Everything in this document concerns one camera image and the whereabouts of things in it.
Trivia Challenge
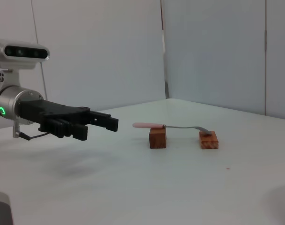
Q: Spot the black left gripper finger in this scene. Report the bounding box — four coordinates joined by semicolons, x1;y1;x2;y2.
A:
38;118;89;142
85;111;120;133

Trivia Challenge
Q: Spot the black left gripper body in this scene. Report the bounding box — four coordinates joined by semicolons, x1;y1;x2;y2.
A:
18;100;92;125

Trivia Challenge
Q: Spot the pink handled metal spoon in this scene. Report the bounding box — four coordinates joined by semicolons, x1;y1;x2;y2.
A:
132;122;213;136

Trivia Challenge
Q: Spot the thick wooden block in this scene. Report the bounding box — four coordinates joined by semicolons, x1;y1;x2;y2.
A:
148;127;168;150

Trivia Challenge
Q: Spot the flat wooden block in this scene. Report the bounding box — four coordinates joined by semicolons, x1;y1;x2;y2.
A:
199;131;219;150

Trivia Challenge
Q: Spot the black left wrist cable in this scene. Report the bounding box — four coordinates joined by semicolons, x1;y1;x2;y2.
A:
20;131;51;141

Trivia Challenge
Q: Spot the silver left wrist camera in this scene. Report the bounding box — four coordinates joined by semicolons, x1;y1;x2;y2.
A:
0;38;51;91

